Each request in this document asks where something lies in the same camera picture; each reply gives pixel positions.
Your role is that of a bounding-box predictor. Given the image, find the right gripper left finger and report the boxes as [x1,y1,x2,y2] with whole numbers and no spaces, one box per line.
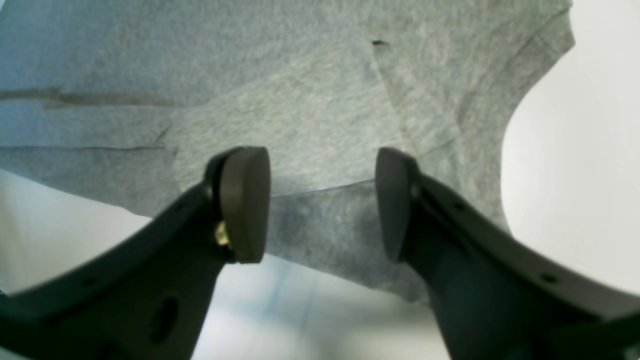
[0,146,271,360]

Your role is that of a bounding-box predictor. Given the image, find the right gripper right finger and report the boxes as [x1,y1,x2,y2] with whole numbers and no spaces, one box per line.
[375,147,640,360]

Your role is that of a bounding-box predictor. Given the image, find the grey T-shirt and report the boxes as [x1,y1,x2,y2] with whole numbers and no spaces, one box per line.
[0,0,575,304]

